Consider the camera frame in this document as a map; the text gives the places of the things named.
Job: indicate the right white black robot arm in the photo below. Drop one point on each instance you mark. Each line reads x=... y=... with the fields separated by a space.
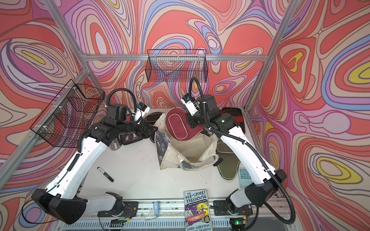
x=266 y=180

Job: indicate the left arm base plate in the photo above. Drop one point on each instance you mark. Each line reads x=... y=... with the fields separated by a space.
x=126 y=209

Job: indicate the green paddle case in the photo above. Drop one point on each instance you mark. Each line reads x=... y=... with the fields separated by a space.
x=228 y=163

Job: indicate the black wire basket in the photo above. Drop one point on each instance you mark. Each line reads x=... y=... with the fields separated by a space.
x=73 y=113
x=176 y=65

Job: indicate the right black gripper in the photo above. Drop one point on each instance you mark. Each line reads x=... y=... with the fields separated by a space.
x=192 y=123

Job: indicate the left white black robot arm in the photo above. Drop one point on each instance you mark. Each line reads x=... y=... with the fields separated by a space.
x=59 y=199

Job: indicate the green circuit board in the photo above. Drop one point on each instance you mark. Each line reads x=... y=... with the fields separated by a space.
x=117 y=223

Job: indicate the cream canvas tote bag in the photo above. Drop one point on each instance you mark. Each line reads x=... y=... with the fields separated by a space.
x=195 y=154

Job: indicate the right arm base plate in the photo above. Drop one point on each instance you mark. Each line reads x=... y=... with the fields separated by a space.
x=224 y=208

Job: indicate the black paddle case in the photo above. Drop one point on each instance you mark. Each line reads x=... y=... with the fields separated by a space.
x=152 y=119

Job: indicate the black marker pen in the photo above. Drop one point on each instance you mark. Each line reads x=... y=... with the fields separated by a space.
x=105 y=174

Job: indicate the red black ping pong case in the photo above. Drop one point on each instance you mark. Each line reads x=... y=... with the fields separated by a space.
x=237 y=114

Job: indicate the maroon paddle case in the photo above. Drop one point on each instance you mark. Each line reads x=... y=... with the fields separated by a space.
x=177 y=125

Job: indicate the left black wire basket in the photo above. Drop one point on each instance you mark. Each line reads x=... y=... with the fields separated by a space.
x=73 y=113

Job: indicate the clear packaged red paddle set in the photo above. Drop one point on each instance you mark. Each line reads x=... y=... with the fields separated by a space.
x=130 y=138

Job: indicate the cup of pens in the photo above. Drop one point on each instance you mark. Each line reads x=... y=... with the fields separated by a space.
x=115 y=144

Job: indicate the teal calculator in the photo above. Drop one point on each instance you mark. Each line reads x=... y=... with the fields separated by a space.
x=244 y=177

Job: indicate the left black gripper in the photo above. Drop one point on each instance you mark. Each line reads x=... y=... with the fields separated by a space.
x=146 y=134

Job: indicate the small light blue device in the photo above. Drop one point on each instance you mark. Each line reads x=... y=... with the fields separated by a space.
x=156 y=208

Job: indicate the treehouse paperback book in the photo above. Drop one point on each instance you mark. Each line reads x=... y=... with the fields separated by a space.
x=197 y=211

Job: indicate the back black wire basket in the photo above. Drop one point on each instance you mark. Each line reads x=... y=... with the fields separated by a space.
x=176 y=65

